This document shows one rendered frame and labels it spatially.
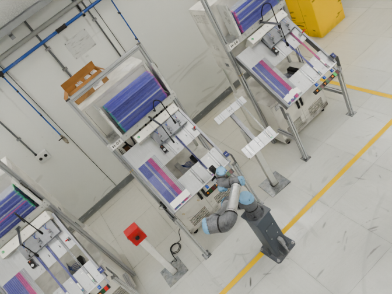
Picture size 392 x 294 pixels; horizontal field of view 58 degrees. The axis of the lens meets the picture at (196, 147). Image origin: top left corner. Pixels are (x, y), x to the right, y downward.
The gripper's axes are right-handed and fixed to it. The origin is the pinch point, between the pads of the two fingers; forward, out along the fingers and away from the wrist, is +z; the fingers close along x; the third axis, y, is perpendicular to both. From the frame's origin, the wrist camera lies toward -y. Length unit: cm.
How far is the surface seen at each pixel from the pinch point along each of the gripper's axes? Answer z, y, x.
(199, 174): 9.9, -12.5, -8.2
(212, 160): 9.9, -14.3, 8.7
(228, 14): -25, -97, 107
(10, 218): -14, -87, -147
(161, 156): 10, -49, -22
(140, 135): 2, -74, -24
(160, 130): 4, -66, -8
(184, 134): 10, -50, 7
